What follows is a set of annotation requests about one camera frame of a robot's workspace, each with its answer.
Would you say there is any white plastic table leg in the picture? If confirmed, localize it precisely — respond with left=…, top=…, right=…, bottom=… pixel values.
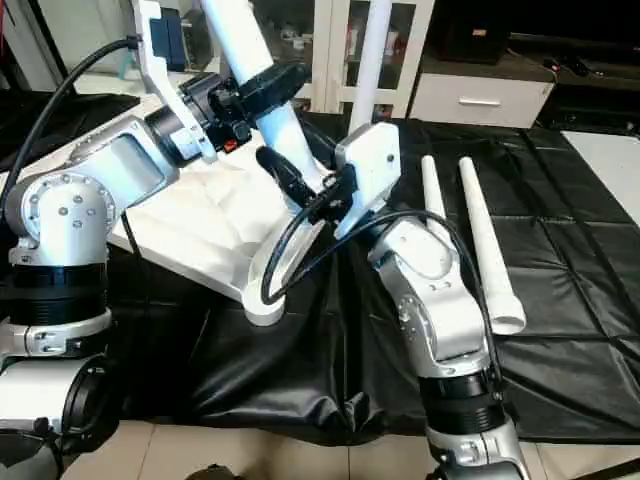
left=421, top=155, right=449, bottom=236
left=348, top=0, right=394, bottom=137
left=458, top=156, right=527, bottom=336
left=199, top=0, right=342, bottom=192

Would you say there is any white plastic table top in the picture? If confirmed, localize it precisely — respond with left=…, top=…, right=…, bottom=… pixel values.
left=29, top=94, right=334, bottom=327

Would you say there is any white glass door cabinet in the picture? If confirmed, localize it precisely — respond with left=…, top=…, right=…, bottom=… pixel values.
left=269, top=0, right=436, bottom=119

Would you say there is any white drawer unit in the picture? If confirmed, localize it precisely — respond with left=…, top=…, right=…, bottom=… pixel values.
left=407, top=72, right=556, bottom=129

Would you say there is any black box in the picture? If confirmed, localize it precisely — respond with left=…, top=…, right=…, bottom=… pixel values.
left=439, top=14, right=511, bottom=64

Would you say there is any black shiny table mat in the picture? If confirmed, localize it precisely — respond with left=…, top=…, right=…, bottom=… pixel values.
left=0, top=89, right=640, bottom=446

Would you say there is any white side table board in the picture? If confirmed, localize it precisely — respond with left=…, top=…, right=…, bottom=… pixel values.
left=558, top=129, right=640, bottom=224

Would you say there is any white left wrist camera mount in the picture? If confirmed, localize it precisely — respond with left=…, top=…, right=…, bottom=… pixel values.
left=127, top=0, right=219, bottom=164

